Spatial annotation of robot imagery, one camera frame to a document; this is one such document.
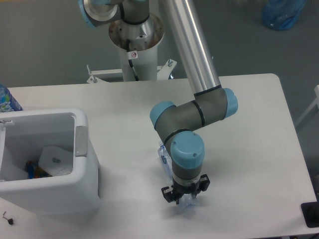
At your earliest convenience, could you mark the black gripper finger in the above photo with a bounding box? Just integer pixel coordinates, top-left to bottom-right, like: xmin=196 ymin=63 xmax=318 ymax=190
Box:
xmin=195 ymin=174 xmax=210 ymax=194
xmin=161 ymin=186 xmax=180 ymax=205

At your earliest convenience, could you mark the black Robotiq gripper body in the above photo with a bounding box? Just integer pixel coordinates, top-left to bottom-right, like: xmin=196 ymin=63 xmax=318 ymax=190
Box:
xmin=172 ymin=175 xmax=201 ymax=199

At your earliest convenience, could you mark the crushed clear plastic bottle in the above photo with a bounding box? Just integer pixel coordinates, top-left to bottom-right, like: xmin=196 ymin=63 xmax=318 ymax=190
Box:
xmin=158 ymin=141 xmax=198 ymax=212

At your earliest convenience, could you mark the white paper wrapper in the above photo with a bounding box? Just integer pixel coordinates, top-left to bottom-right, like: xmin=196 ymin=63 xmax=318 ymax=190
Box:
xmin=38 ymin=145 xmax=73 ymax=176

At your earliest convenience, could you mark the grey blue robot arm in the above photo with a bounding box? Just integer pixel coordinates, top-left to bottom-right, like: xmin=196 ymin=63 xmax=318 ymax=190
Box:
xmin=78 ymin=0 xmax=238 ymax=202

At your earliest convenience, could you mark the white plastic trash can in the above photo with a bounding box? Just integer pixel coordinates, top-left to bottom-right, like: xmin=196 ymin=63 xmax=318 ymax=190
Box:
xmin=0 ymin=108 xmax=101 ymax=215

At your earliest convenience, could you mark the black device at edge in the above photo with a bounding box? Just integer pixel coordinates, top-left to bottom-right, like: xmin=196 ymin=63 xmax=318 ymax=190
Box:
xmin=301 ymin=202 xmax=319 ymax=228

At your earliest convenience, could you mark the colourful snack wrapper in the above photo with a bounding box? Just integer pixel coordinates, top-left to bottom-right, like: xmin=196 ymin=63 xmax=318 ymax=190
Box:
xmin=26 ymin=161 xmax=51 ymax=179

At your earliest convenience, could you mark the blue plastic bag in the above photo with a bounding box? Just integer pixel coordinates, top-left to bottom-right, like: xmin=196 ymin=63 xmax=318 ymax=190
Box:
xmin=261 ymin=0 xmax=307 ymax=31

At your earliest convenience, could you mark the blue labelled bottle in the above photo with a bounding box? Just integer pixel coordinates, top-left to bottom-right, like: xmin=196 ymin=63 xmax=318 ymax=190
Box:
xmin=0 ymin=84 xmax=23 ymax=113

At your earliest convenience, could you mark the white furniture frame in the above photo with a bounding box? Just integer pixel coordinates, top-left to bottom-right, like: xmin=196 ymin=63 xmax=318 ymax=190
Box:
xmin=295 ymin=85 xmax=319 ymax=131

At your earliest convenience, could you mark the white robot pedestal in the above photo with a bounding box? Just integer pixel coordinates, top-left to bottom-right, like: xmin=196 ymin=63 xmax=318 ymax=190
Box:
xmin=87 ymin=13 xmax=177 ymax=83

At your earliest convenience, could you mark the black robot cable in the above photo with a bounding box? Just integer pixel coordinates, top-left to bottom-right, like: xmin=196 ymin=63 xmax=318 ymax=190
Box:
xmin=126 ymin=39 xmax=140 ymax=82

